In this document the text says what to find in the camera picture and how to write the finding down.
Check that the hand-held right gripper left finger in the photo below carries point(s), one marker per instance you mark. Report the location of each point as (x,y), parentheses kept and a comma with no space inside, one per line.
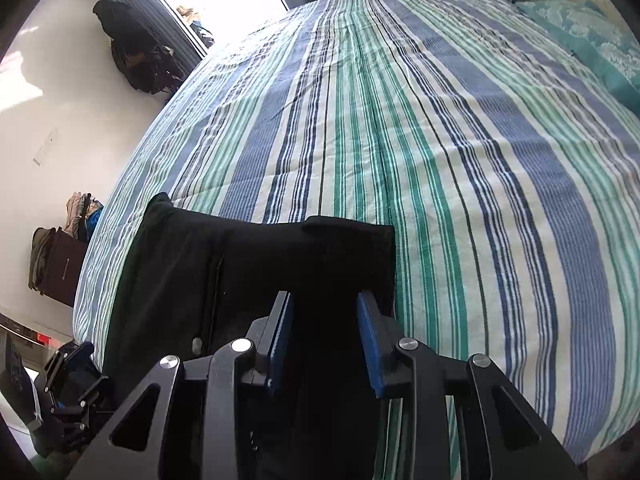
(281,340)

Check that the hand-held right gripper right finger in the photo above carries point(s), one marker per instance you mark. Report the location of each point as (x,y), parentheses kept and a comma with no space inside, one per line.
(372,350)

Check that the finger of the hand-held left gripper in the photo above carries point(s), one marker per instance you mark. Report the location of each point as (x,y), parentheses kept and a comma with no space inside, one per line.
(75,360)

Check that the black pants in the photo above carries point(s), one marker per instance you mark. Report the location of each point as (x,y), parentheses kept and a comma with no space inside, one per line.
(250,270)

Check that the white appliance with red light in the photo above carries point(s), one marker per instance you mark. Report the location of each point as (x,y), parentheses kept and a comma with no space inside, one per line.
(35,332)

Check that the dark suitcase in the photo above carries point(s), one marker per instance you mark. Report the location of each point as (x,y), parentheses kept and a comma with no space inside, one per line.
(57,270)

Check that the folded clothes stack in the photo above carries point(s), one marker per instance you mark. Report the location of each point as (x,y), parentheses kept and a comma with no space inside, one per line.
(82,215)

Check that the striped bed sheet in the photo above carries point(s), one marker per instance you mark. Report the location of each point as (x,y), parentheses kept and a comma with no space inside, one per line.
(400,135)

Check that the black hanging bags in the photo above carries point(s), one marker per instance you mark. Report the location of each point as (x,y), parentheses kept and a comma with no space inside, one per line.
(137,55)

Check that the grey window curtain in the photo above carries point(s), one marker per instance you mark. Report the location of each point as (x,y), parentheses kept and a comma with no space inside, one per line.
(150,5)

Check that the large teal patterned pillow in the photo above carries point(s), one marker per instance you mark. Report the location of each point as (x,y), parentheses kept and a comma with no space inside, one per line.
(590,45)

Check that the white wall switch plate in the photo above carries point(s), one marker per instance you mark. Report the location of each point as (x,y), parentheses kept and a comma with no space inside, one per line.
(46,147)

